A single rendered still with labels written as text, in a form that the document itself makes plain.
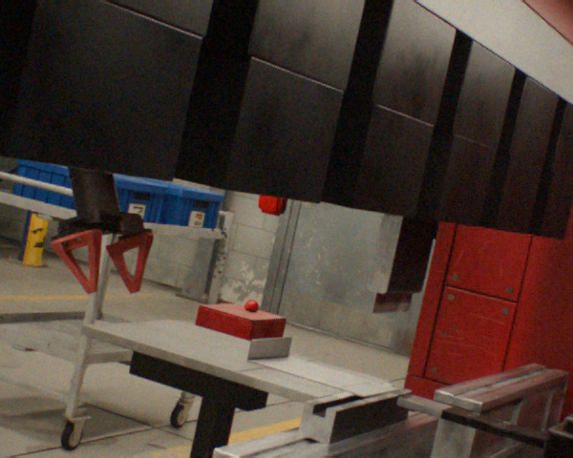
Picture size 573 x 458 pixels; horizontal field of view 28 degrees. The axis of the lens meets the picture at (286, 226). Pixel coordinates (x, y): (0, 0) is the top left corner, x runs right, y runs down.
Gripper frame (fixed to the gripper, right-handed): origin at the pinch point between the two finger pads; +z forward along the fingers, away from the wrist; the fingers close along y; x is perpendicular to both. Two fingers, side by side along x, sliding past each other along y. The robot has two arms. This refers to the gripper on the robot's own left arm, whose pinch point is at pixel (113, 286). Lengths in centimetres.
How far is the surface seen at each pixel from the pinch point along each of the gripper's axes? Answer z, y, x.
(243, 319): -4, 133, 53
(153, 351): 12.1, -30.4, -23.6
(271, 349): 14.0, -19.6, -30.6
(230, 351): 13.3, -21.6, -27.0
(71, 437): 13, 226, 183
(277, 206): 3, -37, -43
